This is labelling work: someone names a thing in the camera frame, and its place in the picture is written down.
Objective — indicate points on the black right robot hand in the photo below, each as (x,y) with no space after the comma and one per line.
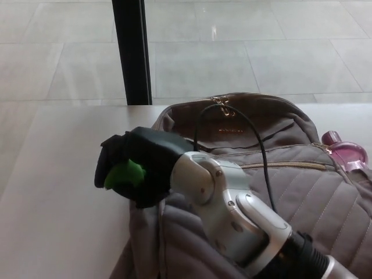
(154,145)

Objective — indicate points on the pink glass perfume bottle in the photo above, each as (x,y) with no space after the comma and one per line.
(347,152)

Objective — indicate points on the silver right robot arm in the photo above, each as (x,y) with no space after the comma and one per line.
(221,186)

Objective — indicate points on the black window frame post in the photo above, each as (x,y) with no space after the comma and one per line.
(130,58)

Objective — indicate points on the grey quilted backpack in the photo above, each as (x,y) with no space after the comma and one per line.
(314,197)

